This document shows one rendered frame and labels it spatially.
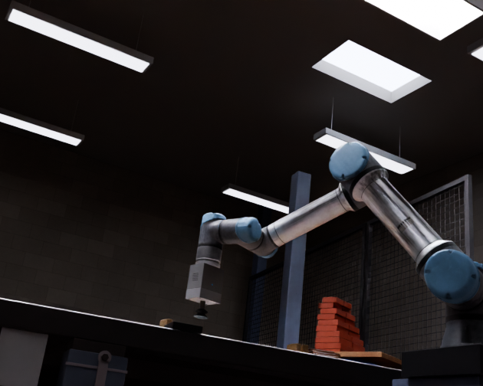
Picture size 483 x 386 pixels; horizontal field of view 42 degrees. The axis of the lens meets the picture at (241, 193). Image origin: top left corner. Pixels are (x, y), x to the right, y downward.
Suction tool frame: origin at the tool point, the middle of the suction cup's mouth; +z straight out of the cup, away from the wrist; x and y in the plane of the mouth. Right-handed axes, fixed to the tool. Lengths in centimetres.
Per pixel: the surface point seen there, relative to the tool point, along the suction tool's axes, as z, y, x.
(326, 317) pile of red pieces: -21, -92, -26
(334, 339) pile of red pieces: -12, -93, -21
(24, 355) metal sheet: 21, 55, 7
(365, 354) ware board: -2, -74, 7
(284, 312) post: -45, -166, -115
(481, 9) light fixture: -199, -153, 20
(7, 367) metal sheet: 24, 58, 6
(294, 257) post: -80, -167, -112
